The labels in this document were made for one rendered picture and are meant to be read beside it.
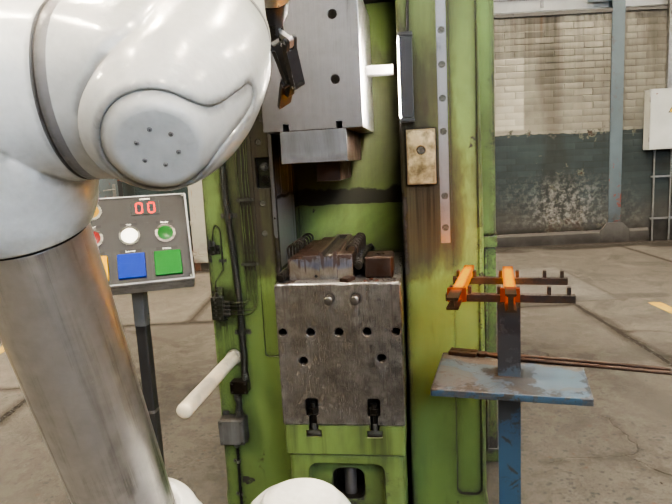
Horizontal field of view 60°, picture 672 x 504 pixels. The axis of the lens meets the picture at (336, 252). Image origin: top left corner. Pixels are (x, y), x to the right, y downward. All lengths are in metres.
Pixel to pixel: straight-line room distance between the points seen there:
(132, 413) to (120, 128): 0.33
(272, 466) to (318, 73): 1.35
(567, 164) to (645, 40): 1.79
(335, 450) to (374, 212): 0.88
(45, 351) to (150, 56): 0.28
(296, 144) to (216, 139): 1.38
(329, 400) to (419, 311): 0.41
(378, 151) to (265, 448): 1.15
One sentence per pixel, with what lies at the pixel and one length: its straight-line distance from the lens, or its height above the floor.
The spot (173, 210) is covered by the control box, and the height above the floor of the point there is 1.15.
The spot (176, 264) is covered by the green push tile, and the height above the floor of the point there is 1.00.
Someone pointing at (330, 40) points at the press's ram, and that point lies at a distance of 1.78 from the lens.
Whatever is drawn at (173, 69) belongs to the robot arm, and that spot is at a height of 1.33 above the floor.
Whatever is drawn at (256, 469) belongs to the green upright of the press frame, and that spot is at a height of 0.20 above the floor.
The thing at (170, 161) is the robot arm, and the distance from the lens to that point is 0.38.
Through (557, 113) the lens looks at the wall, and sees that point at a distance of 8.26.
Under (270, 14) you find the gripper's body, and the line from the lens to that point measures 1.04.
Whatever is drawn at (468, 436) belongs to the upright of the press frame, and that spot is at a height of 0.33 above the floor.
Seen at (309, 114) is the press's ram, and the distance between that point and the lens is 1.76.
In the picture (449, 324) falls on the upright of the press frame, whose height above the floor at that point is 0.73.
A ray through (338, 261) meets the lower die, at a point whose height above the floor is 0.97.
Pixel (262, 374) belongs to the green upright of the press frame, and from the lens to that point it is 2.08.
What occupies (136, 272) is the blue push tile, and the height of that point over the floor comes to 0.99.
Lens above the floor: 1.27
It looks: 9 degrees down
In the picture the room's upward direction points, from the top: 3 degrees counter-clockwise
